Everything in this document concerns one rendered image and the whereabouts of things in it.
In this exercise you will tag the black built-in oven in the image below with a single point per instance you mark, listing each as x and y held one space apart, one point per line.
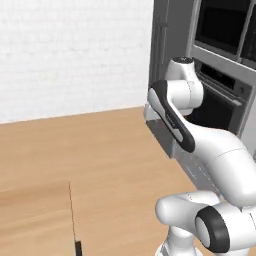
216 113

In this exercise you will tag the grey drawer under oven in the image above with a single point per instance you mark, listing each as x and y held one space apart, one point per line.
160 134

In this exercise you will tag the grey tall cupboard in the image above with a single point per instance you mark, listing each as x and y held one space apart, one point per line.
173 33

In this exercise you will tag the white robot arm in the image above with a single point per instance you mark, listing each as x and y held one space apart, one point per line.
220 156

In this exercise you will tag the black microwave oven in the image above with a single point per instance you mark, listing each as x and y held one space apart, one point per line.
220 23

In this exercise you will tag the light wood kitchen island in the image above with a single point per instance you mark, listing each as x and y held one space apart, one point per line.
33 220

